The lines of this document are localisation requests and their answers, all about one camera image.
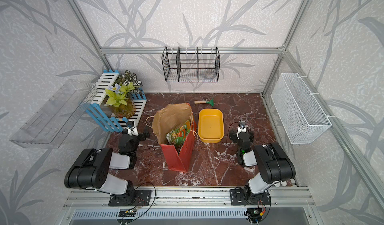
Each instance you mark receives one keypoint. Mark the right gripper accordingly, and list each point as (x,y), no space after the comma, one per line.
(233,135)

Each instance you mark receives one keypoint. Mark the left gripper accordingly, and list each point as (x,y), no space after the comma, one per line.
(146,134)

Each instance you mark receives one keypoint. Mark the red paper bag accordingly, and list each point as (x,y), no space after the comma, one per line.
(167,119)

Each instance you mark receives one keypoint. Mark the red green cereal packet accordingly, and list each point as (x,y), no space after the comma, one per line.
(178,136)

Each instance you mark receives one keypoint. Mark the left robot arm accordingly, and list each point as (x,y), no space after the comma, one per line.
(90,171)

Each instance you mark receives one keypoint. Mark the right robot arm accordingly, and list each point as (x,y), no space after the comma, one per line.
(273,166)

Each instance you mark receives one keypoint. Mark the yellow plastic tray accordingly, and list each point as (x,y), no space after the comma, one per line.
(211,125)

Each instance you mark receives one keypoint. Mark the blue white wooden crate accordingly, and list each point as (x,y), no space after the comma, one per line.
(103,115)

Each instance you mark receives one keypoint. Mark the potted artificial plant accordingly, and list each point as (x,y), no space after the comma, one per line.
(119,95)

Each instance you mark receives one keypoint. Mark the green toy rake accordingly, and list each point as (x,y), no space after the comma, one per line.
(210,102)

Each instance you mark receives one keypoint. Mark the white work glove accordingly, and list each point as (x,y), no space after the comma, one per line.
(281,184)

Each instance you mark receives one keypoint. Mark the clear acrylic shelf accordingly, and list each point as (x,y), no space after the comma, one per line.
(49,127)

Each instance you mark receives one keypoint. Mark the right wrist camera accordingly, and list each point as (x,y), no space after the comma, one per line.
(242,128)

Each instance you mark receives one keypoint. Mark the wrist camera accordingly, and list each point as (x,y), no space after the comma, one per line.
(242,128)
(131,128)

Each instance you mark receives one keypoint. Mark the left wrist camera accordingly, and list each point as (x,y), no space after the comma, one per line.
(131,128)

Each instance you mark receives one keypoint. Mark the white wire basket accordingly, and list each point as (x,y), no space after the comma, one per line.
(301,115)

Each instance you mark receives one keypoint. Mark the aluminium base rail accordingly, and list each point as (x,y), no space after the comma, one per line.
(193,197)

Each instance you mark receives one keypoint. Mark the black wire basket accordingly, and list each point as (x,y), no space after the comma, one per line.
(191,65)

